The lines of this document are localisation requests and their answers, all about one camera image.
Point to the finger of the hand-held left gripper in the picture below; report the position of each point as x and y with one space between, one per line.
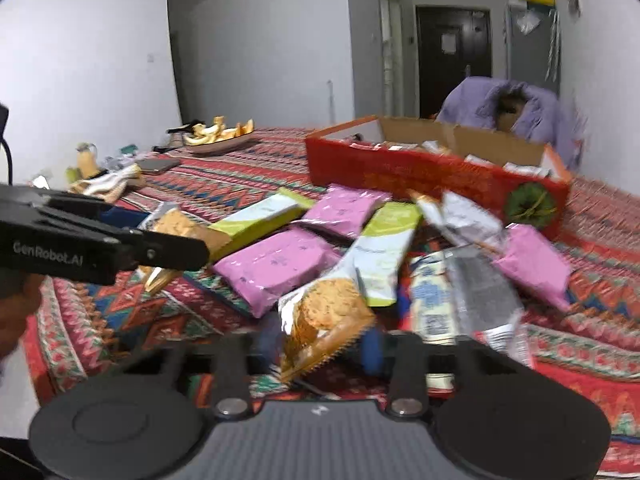
170 252
120 217

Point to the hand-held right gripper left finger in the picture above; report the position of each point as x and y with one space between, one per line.
267 350

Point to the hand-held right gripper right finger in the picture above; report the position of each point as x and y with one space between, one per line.
372 355

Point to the orange crisp snack packet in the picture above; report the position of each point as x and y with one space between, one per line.
185 225
325 315

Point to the pile of snack packets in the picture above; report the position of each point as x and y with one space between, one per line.
280 265

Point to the red cardboard box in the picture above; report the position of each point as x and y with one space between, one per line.
425 180

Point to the row of sorted snack packets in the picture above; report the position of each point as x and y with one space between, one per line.
400 147

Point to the person's left hand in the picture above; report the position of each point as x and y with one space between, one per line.
17 320

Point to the beige cloth gloves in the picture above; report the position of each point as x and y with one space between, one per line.
110 180

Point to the yellow bottle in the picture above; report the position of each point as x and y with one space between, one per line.
86 162

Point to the dark notebook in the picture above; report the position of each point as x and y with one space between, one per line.
157 165

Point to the patterned red tablecloth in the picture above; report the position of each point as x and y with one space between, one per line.
210 185

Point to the plate of fruit peels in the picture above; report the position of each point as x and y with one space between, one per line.
220 137

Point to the white mop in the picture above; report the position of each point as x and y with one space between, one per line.
330 105

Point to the purple puffer jacket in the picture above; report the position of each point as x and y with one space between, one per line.
475 105

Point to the wooden chair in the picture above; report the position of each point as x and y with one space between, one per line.
510 115

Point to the dark entrance door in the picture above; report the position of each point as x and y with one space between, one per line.
455 80

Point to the glass interior door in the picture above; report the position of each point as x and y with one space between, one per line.
391 60

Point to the white door notice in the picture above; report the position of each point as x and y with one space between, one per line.
448 44

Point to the grey refrigerator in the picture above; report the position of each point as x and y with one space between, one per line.
530 60

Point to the clear plastic bag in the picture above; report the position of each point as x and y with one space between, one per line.
527 22

